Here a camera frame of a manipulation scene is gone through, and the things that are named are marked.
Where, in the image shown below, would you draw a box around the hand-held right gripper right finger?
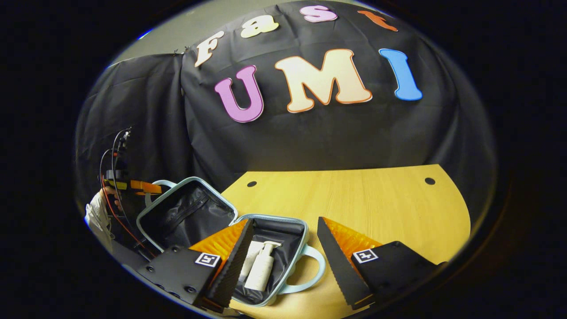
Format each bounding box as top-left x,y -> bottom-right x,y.
317,216 -> 447,311

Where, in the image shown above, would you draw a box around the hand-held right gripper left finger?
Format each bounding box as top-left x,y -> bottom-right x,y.
136,218 -> 255,313

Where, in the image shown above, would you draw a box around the white squeeze tube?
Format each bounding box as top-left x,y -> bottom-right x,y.
239,241 -> 265,283

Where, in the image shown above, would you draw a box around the white pump bottle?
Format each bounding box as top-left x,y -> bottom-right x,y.
244,241 -> 282,292

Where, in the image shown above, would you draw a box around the light blue suitcase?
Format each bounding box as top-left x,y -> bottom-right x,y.
136,176 -> 326,307

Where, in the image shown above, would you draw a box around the black backdrop cloth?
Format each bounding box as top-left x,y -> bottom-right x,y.
74,0 -> 497,231

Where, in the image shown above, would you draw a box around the black cable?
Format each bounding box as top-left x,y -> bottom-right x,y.
111,128 -> 151,262

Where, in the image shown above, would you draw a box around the red cable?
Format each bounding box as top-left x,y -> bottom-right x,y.
99,150 -> 156,258

